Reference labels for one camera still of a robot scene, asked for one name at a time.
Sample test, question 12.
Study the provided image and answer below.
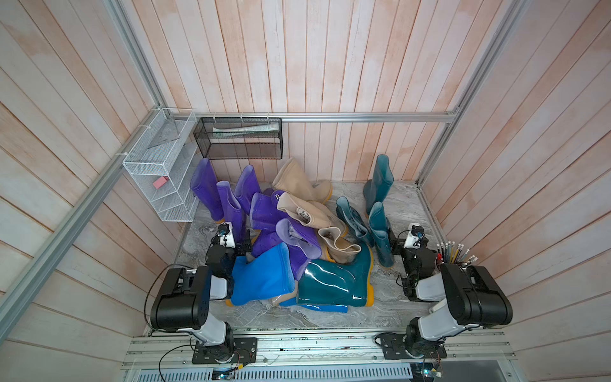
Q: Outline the large teal boot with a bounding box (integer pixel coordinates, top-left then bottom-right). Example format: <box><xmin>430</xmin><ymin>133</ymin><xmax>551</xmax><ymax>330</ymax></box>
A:
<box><xmin>296</xmin><ymin>245</ymin><xmax>375</xmax><ymax>307</ymax></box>

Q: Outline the beige boot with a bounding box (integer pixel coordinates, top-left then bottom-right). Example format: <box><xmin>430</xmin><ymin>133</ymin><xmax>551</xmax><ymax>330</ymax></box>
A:
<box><xmin>277</xmin><ymin>193</ymin><xmax>348</xmax><ymax>235</ymax></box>
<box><xmin>318</xmin><ymin>227</ymin><xmax>362</xmax><ymax>264</ymax></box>
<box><xmin>272</xmin><ymin>158</ymin><xmax>333</xmax><ymax>204</ymax></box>

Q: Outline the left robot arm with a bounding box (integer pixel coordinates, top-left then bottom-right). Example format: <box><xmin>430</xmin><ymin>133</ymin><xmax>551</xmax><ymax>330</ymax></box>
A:
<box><xmin>144</xmin><ymin>223</ymin><xmax>238</xmax><ymax>364</ymax></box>

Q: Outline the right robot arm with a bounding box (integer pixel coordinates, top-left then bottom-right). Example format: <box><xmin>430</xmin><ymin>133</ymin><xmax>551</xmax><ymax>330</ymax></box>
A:
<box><xmin>391</xmin><ymin>244</ymin><xmax>513</xmax><ymax>358</ymax></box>

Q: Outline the bundle of pencils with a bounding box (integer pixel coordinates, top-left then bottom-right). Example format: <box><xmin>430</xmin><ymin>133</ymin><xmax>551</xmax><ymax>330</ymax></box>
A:
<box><xmin>436</xmin><ymin>241</ymin><xmax>478</xmax><ymax>267</ymax></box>

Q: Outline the blue boot on top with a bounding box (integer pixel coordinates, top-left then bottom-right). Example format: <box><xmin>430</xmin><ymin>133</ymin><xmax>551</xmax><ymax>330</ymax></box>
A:
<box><xmin>230</xmin><ymin>243</ymin><xmax>296</xmax><ymax>306</ymax></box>

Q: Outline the purple boot lying centre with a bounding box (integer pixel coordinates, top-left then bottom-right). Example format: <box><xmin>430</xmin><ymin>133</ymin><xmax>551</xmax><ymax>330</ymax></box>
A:
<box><xmin>250</xmin><ymin>190</ymin><xmax>288</xmax><ymax>257</ymax></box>

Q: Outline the purple boot far left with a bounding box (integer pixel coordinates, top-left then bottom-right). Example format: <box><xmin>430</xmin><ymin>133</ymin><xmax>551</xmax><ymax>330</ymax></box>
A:
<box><xmin>190</xmin><ymin>158</ymin><xmax>224</xmax><ymax>222</ymax></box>

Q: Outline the teal boot standing back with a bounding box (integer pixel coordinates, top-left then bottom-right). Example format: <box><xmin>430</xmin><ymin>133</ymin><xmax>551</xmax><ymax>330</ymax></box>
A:
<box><xmin>363</xmin><ymin>154</ymin><xmax>394</xmax><ymax>215</ymax></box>

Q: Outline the blue boot underneath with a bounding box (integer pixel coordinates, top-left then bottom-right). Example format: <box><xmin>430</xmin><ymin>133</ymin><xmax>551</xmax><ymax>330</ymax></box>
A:
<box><xmin>279</xmin><ymin>298</ymin><xmax>348</xmax><ymax>314</ymax></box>

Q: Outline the pink eraser block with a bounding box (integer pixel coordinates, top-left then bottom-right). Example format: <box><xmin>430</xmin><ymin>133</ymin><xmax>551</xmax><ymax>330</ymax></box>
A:
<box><xmin>153</xmin><ymin>176</ymin><xmax>169</xmax><ymax>189</ymax></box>

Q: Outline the black mesh basket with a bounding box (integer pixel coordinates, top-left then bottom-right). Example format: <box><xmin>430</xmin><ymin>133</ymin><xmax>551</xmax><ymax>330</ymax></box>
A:
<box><xmin>193</xmin><ymin>118</ymin><xmax>284</xmax><ymax>160</ymax></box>

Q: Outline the paper in black basket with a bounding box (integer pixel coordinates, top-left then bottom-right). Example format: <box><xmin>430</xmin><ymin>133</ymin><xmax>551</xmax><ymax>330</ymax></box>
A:
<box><xmin>212</xmin><ymin>123</ymin><xmax>281</xmax><ymax>138</ymax></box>

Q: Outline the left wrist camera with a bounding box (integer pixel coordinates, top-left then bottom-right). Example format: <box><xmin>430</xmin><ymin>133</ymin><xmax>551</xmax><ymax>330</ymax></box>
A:
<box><xmin>216</xmin><ymin>222</ymin><xmax>235</xmax><ymax>248</ymax></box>

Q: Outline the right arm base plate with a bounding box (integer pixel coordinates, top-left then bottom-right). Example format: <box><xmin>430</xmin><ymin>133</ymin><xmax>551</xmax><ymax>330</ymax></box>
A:
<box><xmin>374</xmin><ymin>332</ymin><xmax>447</xmax><ymax>360</ymax></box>

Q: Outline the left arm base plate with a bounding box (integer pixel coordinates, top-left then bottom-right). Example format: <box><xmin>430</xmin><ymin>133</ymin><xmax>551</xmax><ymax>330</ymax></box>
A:
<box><xmin>192</xmin><ymin>337</ymin><xmax>258</xmax><ymax>365</ymax></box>

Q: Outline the white wire shelf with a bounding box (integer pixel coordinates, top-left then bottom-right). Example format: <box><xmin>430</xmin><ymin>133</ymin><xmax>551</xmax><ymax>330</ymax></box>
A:
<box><xmin>123</xmin><ymin>108</ymin><xmax>200</xmax><ymax>222</ymax></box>

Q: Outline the aluminium frame rail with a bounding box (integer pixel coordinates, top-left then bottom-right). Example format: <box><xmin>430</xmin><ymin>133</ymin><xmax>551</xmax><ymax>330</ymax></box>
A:
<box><xmin>193</xmin><ymin>111</ymin><xmax>458</xmax><ymax>124</ymax></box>

